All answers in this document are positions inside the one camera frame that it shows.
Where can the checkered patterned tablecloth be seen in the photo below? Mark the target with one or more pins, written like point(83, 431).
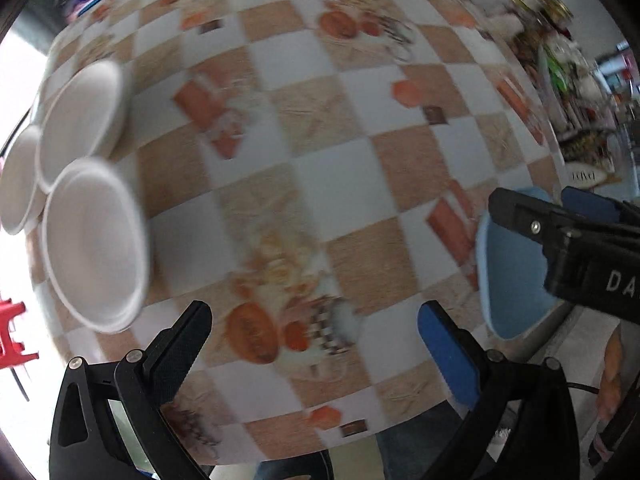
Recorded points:
point(312, 169)

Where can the blue plastic plate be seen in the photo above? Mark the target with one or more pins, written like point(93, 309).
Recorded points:
point(510, 272)

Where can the large white paper bowl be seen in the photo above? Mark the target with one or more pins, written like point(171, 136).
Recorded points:
point(96, 246)

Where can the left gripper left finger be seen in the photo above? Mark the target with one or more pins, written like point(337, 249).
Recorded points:
point(85, 442)

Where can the cluttered side shelf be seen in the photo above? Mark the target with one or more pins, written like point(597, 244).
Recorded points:
point(589, 123)

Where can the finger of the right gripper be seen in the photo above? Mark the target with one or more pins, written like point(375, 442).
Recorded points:
point(542, 222)
point(589, 205)

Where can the person's right hand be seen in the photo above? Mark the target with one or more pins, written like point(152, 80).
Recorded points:
point(610, 390)

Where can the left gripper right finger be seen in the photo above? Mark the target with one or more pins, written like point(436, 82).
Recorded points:
point(543, 443)

